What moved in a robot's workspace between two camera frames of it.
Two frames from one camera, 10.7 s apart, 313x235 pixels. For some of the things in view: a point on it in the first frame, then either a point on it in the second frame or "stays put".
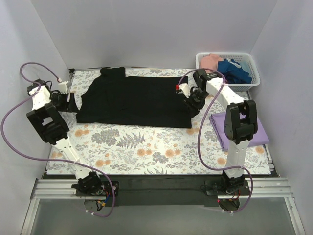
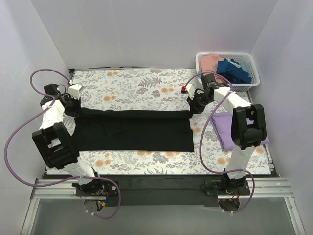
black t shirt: (113, 99) → (99, 129)
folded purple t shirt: (217, 121) stays put
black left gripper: (69, 102) stays put
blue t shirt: (232, 73) stays put
